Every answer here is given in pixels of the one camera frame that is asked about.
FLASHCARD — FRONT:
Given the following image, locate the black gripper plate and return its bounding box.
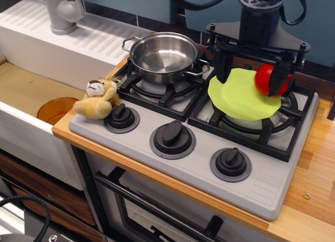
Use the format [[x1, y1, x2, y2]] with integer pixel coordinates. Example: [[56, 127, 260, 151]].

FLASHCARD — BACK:
[[206, 21, 310, 97]]

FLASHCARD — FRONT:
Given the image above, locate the yellow stuffed lion toy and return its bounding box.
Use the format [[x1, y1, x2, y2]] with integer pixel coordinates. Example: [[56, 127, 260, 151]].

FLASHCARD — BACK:
[[73, 76, 121, 119]]

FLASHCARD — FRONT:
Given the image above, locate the grey toy stove top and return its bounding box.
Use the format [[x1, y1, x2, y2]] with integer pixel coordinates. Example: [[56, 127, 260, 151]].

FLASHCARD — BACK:
[[69, 68, 320, 220]]

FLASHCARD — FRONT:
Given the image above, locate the black burner grate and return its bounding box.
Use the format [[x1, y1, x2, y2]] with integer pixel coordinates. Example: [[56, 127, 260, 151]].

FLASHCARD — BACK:
[[187, 63, 316, 163], [114, 51, 214, 122]]

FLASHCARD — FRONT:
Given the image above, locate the grey toy faucet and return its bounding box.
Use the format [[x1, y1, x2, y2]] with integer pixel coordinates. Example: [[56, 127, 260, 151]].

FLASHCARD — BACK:
[[46, 0, 85, 35]]

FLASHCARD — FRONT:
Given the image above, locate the black right burner grate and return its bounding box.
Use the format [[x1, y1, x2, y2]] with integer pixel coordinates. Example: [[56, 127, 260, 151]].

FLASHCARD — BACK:
[[187, 63, 316, 163]]

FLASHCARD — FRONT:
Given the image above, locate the light green plate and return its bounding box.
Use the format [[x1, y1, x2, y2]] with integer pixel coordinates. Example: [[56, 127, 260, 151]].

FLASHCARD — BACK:
[[208, 68, 282, 121]]

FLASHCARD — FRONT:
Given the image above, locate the oven door window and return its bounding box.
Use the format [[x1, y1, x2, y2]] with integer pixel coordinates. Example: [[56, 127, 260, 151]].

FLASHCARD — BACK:
[[120, 197, 205, 241]]

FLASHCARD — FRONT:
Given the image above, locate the black braided cable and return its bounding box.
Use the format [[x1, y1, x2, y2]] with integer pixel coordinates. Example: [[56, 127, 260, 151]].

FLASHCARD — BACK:
[[162, 0, 232, 11]]

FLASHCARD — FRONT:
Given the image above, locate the red plastic apple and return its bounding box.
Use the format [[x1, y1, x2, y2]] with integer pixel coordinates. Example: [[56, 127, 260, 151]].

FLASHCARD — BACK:
[[254, 64, 292, 97]]

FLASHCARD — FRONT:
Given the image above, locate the brown wooden drawer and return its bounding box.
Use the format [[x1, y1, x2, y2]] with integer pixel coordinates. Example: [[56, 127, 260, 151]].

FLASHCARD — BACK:
[[1, 151, 103, 241]]

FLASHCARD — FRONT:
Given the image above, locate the black cable lower left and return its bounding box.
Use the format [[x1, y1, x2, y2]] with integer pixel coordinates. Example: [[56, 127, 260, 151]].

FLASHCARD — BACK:
[[0, 195, 51, 242]]

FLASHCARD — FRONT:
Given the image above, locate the orange sink drain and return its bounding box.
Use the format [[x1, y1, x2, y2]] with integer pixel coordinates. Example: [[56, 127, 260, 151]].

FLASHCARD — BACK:
[[37, 97, 78, 125]]

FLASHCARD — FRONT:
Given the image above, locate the stainless steel pot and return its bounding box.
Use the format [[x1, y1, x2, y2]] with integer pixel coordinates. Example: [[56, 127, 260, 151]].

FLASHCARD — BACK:
[[121, 32, 210, 85]]

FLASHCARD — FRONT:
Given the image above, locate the black left burner grate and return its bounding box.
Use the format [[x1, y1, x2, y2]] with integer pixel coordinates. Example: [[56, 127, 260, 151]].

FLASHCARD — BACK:
[[114, 51, 214, 122]]

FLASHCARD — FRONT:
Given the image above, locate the black stove knob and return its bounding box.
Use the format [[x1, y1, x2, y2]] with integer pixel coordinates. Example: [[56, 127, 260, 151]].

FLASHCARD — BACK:
[[104, 103, 140, 134], [149, 120, 196, 160], [210, 147, 252, 183]]

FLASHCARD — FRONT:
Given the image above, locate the black middle stove knob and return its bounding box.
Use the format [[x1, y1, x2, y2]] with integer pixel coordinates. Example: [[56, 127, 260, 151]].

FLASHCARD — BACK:
[[149, 120, 196, 160]]

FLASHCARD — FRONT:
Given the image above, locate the black right stove knob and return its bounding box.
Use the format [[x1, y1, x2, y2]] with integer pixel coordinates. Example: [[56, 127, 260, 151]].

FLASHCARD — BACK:
[[210, 147, 252, 183]]

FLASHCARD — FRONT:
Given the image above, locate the black left stove knob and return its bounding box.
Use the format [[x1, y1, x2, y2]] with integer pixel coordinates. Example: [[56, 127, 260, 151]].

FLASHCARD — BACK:
[[104, 103, 140, 134]]

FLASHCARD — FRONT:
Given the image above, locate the black oven door handle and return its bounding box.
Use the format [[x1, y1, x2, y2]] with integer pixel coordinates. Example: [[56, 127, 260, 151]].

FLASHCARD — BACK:
[[94, 172, 223, 241]]

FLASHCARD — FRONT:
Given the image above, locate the white toy sink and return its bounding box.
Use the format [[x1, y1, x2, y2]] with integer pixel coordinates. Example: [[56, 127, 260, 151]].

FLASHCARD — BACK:
[[1, 0, 149, 190]]

